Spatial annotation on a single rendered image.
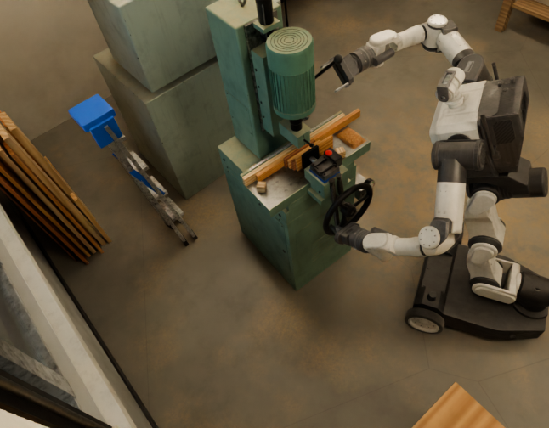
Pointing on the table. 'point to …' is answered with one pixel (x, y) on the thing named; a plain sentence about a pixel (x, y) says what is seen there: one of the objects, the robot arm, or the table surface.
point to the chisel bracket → (294, 133)
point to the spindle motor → (291, 72)
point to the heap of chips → (351, 137)
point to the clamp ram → (309, 156)
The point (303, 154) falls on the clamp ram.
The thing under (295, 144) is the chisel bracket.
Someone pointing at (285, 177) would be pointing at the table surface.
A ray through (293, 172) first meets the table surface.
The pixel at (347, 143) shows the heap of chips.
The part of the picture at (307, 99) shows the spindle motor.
